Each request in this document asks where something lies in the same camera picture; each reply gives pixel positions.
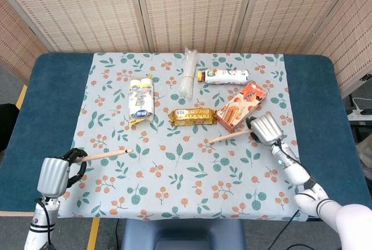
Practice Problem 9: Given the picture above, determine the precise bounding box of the gold biscuit packet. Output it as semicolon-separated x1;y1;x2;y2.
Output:
168;108;218;127

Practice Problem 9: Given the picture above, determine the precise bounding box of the blue table cover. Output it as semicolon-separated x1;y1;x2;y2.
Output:
0;52;369;219

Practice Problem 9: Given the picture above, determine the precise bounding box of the white yellow tissue pack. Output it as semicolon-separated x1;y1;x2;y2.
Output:
128;73;155;130

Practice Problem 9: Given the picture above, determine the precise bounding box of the clear bag of straws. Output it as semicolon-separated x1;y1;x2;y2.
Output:
179;47;200;99

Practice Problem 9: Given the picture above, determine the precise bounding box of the floral leaf berry tablecloth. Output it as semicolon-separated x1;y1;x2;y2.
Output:
54;52;309;222

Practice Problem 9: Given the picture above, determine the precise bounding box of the white power cable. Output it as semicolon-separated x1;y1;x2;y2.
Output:
352;98;372;112

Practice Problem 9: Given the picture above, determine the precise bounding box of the person in black clothing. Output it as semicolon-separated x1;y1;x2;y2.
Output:
0;103;20;152

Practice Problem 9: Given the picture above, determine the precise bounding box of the wooden stick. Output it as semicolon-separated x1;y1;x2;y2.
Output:
77;148;134;163
209;128;253;145

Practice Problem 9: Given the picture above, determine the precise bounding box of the woven bamboo screen panel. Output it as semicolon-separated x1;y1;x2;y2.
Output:
133;0;259;54
0;0;50;85
234;0;367;55
0;0;146;53
302;0;372;99

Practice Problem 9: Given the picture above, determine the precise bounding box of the orange snack box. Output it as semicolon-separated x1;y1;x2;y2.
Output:
216;80;269;133

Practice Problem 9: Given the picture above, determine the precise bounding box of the white power strip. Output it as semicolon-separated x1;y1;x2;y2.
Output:
347;109;372;122

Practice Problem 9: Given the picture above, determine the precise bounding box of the tan fabric bundle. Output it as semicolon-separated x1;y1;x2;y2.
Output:
357;138;372;181

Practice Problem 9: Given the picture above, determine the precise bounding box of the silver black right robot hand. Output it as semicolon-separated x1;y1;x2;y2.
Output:
245;113;285;146

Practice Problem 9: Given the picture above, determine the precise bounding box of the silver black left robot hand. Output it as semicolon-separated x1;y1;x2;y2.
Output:
37;147;88;198

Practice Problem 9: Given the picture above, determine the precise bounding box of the white labelled drink bottle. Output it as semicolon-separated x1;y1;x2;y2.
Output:
196;69;250;85

